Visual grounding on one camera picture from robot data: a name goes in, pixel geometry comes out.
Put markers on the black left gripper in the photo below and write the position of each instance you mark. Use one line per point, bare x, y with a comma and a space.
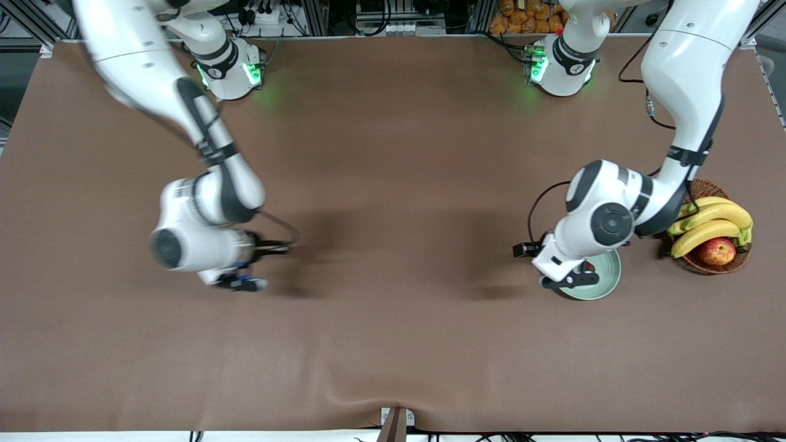
527, 249

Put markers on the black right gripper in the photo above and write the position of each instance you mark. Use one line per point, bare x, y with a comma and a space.
265, 248

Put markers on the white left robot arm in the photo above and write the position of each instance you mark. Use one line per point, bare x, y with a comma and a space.
694, 61

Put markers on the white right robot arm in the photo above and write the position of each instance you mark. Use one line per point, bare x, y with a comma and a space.
135, 49

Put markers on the light green round plate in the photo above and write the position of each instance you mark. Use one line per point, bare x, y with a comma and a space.
605, 276

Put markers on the brown table cloth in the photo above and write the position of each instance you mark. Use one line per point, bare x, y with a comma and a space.
393, 245

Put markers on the brown wicker basket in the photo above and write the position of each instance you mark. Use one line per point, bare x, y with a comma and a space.
706, 269

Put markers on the red apple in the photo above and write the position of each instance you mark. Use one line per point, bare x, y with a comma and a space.
716, 252

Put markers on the metal table clamp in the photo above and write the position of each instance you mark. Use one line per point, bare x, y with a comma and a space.
396, 426

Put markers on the white power strip with plugs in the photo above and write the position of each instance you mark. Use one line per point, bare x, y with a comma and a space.
264, 17

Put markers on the pile of orange buns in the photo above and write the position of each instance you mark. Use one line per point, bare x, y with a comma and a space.
522, 18

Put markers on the long white power strip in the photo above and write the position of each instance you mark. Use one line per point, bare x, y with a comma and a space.
399, 28

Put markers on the aluminium extrusion frame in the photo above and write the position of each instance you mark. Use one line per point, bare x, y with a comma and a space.
316, 15

